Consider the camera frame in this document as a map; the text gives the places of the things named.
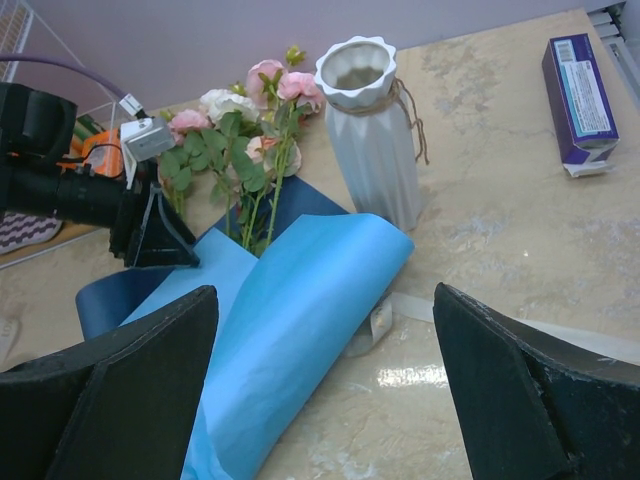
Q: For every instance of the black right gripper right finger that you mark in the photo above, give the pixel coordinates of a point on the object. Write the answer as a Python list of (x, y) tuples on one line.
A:
[(533, 406)]

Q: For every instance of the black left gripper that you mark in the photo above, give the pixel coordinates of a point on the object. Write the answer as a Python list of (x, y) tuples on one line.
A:
[(36, 133)]

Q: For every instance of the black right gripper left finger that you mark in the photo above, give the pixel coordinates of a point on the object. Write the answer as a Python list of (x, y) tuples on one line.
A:
[(119, 406)]

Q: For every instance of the blue wrapping paper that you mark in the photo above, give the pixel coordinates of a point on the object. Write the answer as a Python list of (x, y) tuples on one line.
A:
[(284, 319)]

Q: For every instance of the white ribbed ceramic vase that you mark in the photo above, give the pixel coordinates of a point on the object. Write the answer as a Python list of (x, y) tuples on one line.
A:
[(374, 127)]

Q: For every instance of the orange box bottom right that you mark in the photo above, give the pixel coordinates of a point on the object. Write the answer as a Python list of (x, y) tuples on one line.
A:
[(102, 152)]

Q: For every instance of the pink artificial flower bouquet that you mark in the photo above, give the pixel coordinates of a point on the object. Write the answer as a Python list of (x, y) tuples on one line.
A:
[(246, 136)]

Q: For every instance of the purple wavy striped cloth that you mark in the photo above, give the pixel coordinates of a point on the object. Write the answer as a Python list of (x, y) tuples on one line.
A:
[(19, 231)]

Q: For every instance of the purple rectangular box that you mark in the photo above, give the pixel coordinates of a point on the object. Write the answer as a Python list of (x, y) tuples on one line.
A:
[(585, 127)]

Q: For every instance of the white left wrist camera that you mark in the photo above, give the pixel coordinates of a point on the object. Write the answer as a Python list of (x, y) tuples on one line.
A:
[(142, 140)]

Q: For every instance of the white wire wooden shelf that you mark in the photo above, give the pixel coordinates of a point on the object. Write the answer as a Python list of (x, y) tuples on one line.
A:
[(24, 31)]

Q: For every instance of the aluminium frame rail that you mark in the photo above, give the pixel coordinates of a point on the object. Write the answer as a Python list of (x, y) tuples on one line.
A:
[(617, 25)]

